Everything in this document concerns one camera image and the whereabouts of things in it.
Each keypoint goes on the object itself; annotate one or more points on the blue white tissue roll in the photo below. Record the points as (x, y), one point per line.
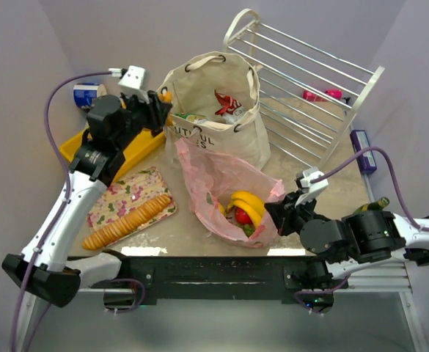
(84, 95)

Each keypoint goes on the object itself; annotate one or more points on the red toy apple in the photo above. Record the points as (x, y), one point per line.
(242, 217)

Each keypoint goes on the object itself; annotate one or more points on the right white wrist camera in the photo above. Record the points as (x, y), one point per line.
(311, 183)

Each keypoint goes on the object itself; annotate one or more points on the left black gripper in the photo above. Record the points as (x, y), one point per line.
(155, 110)

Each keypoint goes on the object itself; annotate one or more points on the yellow toy lemon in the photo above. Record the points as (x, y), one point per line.
(221, 209)

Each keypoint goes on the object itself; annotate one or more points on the yellow toy banana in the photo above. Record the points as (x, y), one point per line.
(250, 204)

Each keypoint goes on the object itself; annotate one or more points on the row of round crackers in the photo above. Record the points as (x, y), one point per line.
(127, 224)

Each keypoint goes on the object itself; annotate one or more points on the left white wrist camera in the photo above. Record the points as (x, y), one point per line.
(132, 81)

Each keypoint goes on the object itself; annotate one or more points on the green chips bag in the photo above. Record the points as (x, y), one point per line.
(197, 119)

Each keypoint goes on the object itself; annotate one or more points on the floral rectangular plate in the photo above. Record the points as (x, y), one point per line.
(128, 193)

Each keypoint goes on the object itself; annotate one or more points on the yellow plastic tray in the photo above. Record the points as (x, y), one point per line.
(137, 150)

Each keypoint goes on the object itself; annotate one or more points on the black base frame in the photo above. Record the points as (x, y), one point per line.
(290, 280)

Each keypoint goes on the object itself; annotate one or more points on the pink plastic bag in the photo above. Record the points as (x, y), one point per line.
(211, 178)

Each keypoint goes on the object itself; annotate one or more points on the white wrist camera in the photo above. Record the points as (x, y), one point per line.
(311, 183)
(132, 81)

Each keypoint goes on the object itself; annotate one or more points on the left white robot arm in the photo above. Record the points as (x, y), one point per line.
(42, 268)

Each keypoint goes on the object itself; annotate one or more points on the orange toy mango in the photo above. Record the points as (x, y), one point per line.
(165, 96)

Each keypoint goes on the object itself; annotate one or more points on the green toy grapes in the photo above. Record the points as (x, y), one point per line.
(248, 230)

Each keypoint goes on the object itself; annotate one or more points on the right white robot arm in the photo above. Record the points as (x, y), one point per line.
(383, 237)

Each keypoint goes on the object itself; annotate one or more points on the beige canvas tote bag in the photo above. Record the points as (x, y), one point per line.
(192, 86)

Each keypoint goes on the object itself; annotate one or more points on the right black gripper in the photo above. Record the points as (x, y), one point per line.
(285, 216)

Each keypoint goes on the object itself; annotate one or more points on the green glass bottle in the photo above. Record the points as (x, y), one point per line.
(379, 204)

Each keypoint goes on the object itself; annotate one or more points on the white metal rack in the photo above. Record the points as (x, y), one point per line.
(309, 132)

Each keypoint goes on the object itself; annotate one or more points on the red white snack packet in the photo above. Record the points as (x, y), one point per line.
(231, 110)

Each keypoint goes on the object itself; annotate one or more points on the purple box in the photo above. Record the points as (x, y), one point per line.
(366, 162)

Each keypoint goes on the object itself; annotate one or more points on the pink packet behind rack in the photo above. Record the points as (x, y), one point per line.
(312, 97)

